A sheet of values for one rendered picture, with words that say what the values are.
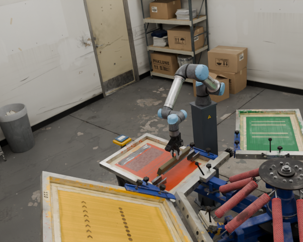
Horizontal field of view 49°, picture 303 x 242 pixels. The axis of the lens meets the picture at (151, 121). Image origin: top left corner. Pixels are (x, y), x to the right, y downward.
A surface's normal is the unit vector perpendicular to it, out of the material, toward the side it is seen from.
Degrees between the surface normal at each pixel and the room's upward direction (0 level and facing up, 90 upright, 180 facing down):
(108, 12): 90
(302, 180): 0
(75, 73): 90
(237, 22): 90
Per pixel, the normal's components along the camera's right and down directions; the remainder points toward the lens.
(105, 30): 0.73, 0.23
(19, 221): -0.12, -0.88
